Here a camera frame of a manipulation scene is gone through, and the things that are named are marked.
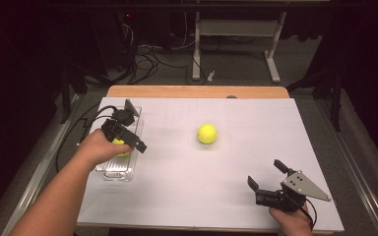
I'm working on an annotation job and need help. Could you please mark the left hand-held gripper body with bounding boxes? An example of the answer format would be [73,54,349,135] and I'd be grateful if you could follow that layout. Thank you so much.
[100,97,142,148]

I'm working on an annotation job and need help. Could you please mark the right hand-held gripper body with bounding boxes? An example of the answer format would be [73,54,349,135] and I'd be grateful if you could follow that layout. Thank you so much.
[255,170,333,213]

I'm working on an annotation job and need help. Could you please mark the yellow tennis ball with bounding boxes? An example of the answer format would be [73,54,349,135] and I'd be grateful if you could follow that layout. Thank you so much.
[197,123,219,146]
[111,137,131,158]

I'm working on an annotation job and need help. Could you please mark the clear plastic container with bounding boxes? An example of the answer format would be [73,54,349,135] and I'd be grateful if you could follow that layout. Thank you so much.
[94,104,145,183]

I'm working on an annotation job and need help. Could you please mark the person's left hand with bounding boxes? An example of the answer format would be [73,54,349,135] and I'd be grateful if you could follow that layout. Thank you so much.
[78,128,135,171]

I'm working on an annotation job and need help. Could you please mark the person's right hand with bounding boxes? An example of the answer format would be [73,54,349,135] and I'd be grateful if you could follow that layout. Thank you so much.
[268,203,313,233]

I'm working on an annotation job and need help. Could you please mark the white board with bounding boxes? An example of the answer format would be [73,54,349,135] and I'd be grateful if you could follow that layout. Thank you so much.
[77,96,345,233]

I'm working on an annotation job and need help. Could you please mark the black metal stand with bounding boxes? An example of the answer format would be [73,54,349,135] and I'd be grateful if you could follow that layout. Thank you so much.
[58,63,112,125]
[286,65,346,132]

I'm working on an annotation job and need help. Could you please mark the wooden table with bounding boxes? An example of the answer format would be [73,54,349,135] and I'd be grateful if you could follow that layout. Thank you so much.
[75,85,334,236]

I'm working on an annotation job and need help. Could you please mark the dark computer tower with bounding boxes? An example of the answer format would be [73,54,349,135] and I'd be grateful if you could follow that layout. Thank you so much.
[90,9,139,72]

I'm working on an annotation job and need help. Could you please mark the left hand-held gripper black cable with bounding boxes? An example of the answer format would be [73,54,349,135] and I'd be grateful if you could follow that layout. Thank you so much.
[84,105,119,141]

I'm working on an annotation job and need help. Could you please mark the hand-held gripper black cable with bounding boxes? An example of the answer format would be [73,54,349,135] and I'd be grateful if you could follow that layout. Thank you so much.
[84,105,119,141]
[299,198,318,230]

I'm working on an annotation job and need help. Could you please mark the right hand-held gripper black cable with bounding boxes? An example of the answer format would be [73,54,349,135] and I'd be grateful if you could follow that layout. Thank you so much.
[299,198,318,230]

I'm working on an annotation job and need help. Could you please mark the aluminium floor rail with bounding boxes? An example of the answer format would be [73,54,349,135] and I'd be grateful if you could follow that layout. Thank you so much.
[0,92,82,236]
[314,97,378,236]

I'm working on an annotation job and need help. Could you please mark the thin black floor cable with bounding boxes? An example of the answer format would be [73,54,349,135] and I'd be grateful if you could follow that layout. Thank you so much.
[55,101,102,176]

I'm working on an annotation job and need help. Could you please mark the bundle of floor cables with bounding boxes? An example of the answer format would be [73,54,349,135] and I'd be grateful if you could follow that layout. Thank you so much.
[121,42,208,87]

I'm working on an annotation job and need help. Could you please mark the white metal stand frame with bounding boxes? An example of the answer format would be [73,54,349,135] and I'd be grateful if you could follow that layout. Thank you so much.
[191,0,288,85]

